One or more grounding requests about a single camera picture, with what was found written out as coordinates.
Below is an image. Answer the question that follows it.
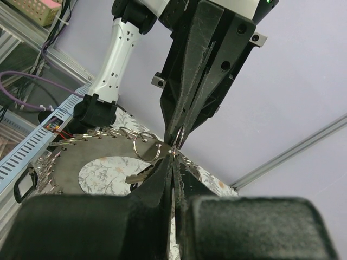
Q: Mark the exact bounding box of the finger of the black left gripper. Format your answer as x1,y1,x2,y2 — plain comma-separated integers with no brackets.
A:
181,15,255,142
164,1,224,145

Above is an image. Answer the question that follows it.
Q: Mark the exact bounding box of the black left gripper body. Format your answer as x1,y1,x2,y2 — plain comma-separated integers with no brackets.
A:
159,1,267,135

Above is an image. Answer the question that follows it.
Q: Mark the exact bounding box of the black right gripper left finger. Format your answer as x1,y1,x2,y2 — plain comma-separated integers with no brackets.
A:
1,157,173,259

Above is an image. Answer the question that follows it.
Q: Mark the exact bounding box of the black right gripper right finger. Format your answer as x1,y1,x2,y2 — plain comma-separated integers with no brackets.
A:
173,157,339,259

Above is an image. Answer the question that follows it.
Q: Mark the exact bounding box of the key with black tag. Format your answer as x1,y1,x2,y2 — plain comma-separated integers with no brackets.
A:
125,165,155,192

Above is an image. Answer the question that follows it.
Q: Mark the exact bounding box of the large metal keyring disc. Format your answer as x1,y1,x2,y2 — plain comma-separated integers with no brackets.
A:
35,127,171,196

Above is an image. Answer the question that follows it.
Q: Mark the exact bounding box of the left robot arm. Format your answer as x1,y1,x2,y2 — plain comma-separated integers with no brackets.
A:
69,1,277,147

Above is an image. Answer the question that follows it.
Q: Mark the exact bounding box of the key with black-white tag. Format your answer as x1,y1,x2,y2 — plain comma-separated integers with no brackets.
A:
14,167,38,204

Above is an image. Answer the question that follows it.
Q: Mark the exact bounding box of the perforated beige box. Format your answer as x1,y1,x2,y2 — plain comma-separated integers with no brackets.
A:
6,0,62,27

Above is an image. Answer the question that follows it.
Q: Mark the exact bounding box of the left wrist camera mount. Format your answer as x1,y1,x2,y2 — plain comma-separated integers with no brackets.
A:
140,0,261,21

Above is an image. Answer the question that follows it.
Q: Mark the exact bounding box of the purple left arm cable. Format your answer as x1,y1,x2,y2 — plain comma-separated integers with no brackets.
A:
0,70,85,112

